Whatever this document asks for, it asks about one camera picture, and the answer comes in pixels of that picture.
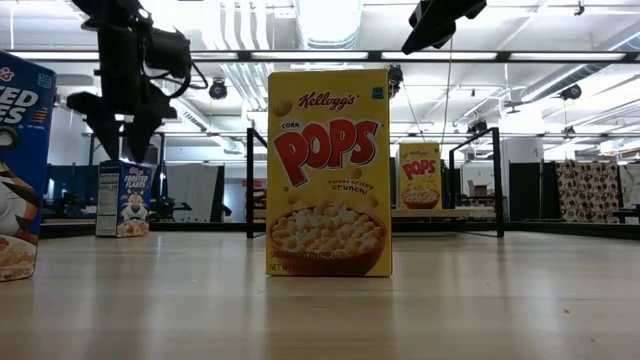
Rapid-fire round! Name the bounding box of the dark blue partition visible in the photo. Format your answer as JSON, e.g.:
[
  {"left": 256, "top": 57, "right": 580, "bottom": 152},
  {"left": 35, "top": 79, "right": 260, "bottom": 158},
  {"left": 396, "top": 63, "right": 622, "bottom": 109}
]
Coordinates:
[{"left": 42, "top": 164, "right": 100, "bottom": 221}]

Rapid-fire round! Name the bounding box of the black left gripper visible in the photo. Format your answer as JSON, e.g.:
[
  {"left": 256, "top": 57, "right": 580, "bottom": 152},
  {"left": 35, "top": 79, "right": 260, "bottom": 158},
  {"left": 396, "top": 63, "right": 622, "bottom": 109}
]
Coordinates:
[{"left": 66, "top": 27, "right": 179, "bottom": 164}]

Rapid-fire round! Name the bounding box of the black-framed wooden shelf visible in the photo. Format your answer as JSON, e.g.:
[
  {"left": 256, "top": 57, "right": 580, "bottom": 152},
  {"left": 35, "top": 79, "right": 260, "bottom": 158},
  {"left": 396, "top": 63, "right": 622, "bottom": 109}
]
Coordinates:
[{"left": 244, "top": 126, "right": 506, "bottom": 240}]

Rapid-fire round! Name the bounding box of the black overhead light bar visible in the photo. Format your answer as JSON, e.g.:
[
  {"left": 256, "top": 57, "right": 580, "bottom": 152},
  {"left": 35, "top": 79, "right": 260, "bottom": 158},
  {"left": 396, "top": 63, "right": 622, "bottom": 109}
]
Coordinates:
[{"left": 5, "top": 48, "right": 640, "bottom": 64}]

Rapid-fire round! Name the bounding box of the black partition panel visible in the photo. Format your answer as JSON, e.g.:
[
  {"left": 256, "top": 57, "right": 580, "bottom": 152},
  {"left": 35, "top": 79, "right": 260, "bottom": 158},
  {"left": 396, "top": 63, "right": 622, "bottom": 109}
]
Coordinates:
[{"left": 508, "top": 160, "right": 556, "bottom": 221}]

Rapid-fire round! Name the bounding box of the brown patterned cloth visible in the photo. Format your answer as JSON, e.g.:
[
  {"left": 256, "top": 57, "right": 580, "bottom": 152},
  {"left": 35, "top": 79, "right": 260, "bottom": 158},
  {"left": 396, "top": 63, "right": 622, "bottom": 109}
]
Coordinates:
[{"left": 555, "top": 159, "right": 621, "bottom": 224}]

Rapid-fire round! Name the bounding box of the black metal table frame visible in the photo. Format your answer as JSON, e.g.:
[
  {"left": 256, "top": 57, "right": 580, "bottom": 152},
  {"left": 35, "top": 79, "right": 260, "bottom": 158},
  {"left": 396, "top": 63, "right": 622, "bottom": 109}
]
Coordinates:
[{"left": 38, "top": 219, "right": 640, "bottom": 240}]

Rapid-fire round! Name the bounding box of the brown cardboard box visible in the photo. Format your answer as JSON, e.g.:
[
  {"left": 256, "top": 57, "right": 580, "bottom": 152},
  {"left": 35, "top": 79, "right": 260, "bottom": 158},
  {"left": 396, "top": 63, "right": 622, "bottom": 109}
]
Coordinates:
[{"left": 467, "top": 179, "right": 494, "bottom": 199}]

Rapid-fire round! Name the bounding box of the blue Frosted Flakes cereal box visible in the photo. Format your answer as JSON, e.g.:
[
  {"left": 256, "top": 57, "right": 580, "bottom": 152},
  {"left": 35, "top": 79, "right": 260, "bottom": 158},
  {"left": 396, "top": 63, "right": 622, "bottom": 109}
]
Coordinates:
[
  {"left": 95, "top": 159, "right": 153, "bottom": 239},
  {"left": 0, "top": 48, "right": 57, "bottom": 282}
]

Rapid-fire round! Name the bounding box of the black computer monitor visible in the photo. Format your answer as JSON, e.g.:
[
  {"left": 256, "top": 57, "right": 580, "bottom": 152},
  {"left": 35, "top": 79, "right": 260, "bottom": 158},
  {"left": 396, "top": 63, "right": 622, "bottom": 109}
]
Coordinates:
[{"left": 441, "top": 158, "right": 451, "bottom": 207}]

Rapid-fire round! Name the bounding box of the white board panel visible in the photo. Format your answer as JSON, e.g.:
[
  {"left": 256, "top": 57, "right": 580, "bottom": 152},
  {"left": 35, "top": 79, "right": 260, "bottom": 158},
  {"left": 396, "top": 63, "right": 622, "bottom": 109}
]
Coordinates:
[{"left": 166, "top": 163, "right": 214, "bottom": 223}]

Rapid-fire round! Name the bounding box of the silver ceiling air duct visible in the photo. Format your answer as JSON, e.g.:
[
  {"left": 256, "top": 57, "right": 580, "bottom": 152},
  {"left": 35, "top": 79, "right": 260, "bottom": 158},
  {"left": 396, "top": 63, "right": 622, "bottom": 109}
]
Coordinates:
[{"left": 294, "top": 0, "right": 364, "bottom": 51}]

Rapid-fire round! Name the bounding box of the yellow Corn Pops cereal box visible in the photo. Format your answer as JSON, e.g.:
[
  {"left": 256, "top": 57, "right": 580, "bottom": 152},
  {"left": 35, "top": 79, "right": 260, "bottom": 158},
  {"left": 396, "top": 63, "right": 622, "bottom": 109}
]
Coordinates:
[
  {"left": 398, "top": 141, "right": 443, "bottom": 211},
  {"left": 265, "top": 68, "right": 394, "bottom": 278}
]

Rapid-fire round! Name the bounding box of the black equipment rack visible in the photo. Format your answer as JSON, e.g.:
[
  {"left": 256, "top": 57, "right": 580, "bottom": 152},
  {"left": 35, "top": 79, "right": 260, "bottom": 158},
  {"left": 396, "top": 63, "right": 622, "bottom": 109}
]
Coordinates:
[{"left": 88, "top": 130, "right": 167, "bottom": 165}]

